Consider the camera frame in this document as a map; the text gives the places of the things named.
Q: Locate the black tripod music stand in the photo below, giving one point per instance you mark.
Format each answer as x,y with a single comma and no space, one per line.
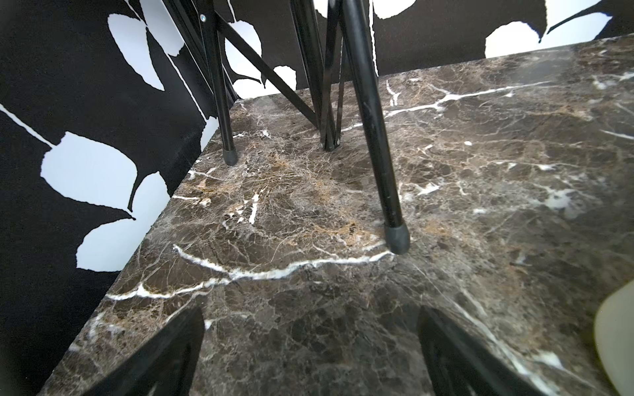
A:
346,42

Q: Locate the white plastic storage box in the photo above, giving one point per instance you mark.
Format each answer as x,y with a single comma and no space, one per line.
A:
613,336

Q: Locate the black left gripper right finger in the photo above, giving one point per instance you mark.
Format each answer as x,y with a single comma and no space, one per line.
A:
458,364

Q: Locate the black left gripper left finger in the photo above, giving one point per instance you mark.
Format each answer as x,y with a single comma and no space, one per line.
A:
165,365

